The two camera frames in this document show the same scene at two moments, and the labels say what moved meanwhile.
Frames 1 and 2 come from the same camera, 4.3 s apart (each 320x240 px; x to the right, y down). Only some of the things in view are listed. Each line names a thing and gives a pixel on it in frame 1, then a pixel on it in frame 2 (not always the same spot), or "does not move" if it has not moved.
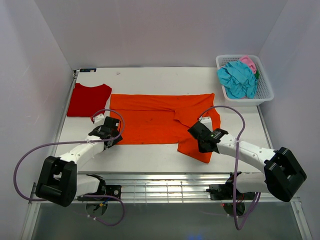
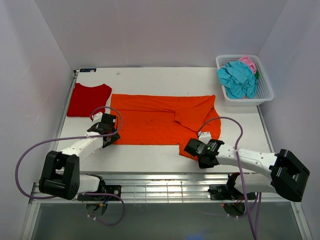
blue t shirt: x=238 y=79 does not move
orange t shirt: x=166 y=119 does not move
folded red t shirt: x=87 y=101 does not move
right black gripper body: x=201 y=149 → x=203 y=165
